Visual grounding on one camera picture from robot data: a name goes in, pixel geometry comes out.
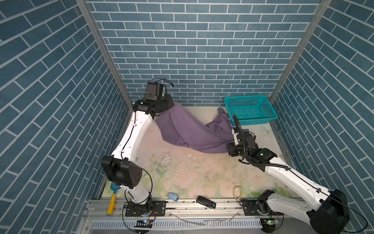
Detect purple trousers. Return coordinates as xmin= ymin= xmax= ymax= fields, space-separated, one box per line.
xmin=155 ymin=102 xmax=234 ymax=154

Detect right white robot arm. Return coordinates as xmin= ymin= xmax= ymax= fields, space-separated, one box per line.
xmin=227 ymin=128 xmax=350 ymax=234

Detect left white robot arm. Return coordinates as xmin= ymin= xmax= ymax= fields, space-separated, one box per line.
xmin=101 ymin=94 xmax=174 ymax=205

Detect teal perforated plastic basket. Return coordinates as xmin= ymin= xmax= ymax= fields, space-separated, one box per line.
xmin=224 ymin=95 xmax=278 ymax=126

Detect black remote control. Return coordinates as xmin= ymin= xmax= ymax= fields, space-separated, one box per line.
xmin=196 ymin=196 xmax=216 ymax=209

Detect small light blue object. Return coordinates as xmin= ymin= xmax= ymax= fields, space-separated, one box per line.
xmin=167 ymin=192 xmax=179 ymax=202

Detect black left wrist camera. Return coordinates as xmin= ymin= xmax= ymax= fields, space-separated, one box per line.
xmin=144 ymin=82 xmax=167 ymax=101

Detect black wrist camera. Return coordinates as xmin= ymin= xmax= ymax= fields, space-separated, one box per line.
xmin=232 ymin=128 xmax=243 ymax=141
xmin=144 ymin=82 xmax=167 ymax=101

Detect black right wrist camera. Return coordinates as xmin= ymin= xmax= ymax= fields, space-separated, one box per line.
xmin=232 ymin=128 xmax=243 ymax=141

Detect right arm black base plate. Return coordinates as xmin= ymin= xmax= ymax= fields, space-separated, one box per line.
xmin=239 ymin=199 xmax=281 ymax=216

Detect white slotted cable duct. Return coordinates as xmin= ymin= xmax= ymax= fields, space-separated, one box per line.
xmin=91 ymin=218 xmax=263 ymax=231

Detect yellow handled blue tool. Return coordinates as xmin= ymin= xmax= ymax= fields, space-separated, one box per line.
xmin=106 ymin=182 xmax=121 ymax=216

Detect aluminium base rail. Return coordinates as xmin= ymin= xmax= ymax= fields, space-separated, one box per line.
xmin=84 ymin=197 xmax=322 ymax=220

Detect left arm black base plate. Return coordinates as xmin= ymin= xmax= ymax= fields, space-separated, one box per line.
xmin=124 ymin=200 xmax=167 ymax=217

